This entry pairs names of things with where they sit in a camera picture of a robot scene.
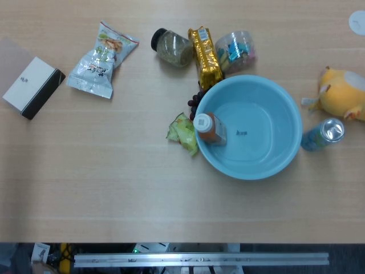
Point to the blue green drink can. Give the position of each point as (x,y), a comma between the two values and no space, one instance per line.
(319,137)

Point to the yellow duck plush toy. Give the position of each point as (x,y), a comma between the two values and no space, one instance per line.
(339,91)

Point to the light blue plastic basin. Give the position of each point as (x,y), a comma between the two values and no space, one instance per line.
(256,137)

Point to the crumpled green yellow wrapper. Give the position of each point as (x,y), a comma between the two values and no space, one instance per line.
(184,134)

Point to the orange juice bottle white cap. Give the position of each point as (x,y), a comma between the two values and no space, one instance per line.
(212,131)

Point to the dark grape bunch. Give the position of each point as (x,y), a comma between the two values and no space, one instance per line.
(195,100)

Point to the gold foil snack package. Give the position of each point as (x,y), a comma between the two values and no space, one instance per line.
(206,57)

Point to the glass seed jar black lid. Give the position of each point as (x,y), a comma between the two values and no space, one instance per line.
(174,48)

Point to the clear jar of coloured clips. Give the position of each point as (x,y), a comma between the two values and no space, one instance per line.
(236,52)

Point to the silver snack bag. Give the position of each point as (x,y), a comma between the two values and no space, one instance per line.
(97,65)

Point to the white and black box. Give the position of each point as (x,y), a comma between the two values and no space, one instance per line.
(28,85)

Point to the round grey table grommet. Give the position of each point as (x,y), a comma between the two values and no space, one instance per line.
(357,23)

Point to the aluminium profile rail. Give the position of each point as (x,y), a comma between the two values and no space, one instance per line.
(199,259)

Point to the yellow black post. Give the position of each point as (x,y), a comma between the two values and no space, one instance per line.
(65,257)

